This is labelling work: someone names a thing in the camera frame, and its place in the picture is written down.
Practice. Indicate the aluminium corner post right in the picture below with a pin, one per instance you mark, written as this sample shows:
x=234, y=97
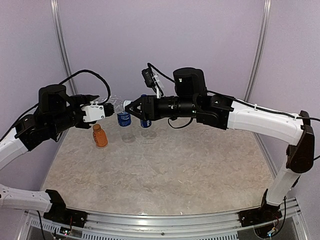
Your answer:
x=259, y=49

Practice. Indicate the aluminium corner post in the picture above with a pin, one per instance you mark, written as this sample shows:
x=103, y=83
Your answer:
x=60, y=36
x=259, y=49

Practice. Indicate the water bottle blue cap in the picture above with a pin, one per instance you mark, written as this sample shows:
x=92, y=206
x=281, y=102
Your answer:
x=146, y=130

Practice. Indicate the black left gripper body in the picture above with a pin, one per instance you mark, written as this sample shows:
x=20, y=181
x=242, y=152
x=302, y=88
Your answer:
x=75, y=98

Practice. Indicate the blue white bottle cap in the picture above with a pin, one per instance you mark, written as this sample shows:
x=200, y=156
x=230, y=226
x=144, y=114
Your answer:
x=126, y=103

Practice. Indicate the aluminium corner post left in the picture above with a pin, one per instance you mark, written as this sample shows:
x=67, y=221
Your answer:
x=60, y=36

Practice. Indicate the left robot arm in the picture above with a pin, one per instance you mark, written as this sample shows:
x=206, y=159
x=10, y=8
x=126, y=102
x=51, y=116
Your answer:
x=55, y=113

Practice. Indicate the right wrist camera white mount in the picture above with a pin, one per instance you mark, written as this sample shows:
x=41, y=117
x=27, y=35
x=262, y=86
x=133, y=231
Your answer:
x=152, y=81

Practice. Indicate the clear bottle blue label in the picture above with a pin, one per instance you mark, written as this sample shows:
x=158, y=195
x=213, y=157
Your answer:
x=124, y=122

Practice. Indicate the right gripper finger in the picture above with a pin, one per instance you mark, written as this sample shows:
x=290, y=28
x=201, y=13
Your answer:
x=138, y=114
x=136, y=105

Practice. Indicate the aluminium front rail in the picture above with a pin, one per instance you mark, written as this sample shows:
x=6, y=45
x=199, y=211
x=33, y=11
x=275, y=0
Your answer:
x=208, y=226

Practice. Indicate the orange juice bottle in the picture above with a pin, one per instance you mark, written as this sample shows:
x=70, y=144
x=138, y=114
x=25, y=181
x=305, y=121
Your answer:
x=99, y=136

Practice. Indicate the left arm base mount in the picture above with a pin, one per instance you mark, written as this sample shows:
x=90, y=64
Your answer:
x=59, y=212

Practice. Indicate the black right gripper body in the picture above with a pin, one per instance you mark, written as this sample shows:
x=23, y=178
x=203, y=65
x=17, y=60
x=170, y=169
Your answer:
x=155, y=111

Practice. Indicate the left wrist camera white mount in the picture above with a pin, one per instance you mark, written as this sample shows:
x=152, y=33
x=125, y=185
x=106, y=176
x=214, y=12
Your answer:
x=95, y=111

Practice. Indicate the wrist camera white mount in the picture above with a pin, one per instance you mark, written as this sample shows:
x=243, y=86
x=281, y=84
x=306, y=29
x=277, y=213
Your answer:
x=152, y=81
x=95, y=111

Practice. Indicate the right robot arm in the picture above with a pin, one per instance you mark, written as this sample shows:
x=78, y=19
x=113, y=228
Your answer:
x=193, y=100

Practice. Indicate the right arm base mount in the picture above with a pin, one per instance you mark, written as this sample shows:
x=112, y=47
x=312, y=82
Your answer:
x=262, y=214

